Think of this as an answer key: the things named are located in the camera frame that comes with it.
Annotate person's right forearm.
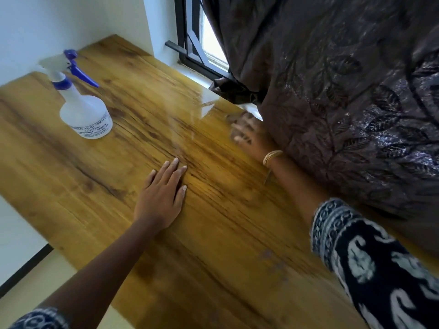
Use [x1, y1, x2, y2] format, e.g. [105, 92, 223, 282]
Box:
[269, 155, 330, 227]

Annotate gold bangles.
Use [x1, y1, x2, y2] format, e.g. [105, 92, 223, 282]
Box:
[262, 149, 284, 168]

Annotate brown leaf-patterned curtain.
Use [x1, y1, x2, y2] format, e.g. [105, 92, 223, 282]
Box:
[200, 0, 439, 257]

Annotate person's left forearm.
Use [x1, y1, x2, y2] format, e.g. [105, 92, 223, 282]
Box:
[37, 219, 155, 321]

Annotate black framed window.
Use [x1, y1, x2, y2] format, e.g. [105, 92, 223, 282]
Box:
[164, 0, 234, 81]

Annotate white spray bottle blue trigger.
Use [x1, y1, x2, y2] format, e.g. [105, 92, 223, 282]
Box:
[38, 49, 114, 140]

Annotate wooden table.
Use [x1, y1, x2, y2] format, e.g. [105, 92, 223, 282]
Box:
[0, 34, 439, 329]

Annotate brown striped cleaning cloth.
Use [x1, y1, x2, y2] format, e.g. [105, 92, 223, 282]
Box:
[226, 111, 256, 144]

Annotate person's right hand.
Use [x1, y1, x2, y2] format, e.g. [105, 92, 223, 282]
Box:
[230, 112, 278, 162]

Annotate person's left hand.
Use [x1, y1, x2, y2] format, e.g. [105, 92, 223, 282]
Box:
[133, 157, 188, 234]

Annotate blue white patterned top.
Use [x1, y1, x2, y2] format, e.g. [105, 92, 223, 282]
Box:
[8, 197, 439, 329]

